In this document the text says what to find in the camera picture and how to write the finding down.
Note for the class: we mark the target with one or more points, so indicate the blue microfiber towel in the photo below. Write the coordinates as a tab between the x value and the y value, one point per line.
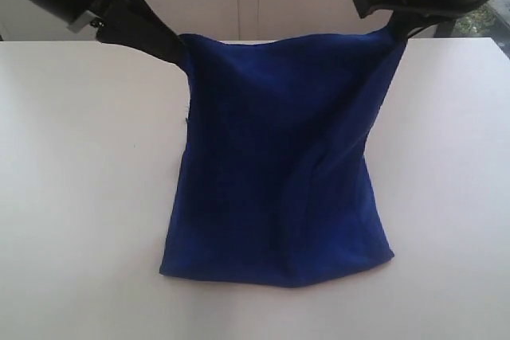
273	187

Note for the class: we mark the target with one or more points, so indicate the dark window frame post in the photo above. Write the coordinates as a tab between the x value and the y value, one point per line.
445	29

